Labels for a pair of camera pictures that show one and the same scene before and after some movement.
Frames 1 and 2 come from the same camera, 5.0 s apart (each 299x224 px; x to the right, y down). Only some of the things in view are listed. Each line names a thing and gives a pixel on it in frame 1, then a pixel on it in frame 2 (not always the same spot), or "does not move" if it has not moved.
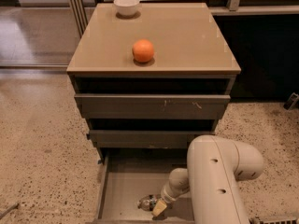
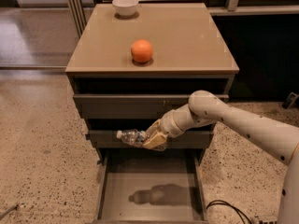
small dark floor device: [291, 102] does not move
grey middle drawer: [145, 138] does not move
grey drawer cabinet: [151, 77] does not move
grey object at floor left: [8, 209] does not move
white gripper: [168, 195] to [168, 125]
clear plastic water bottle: [148, 203] to [137, 138]
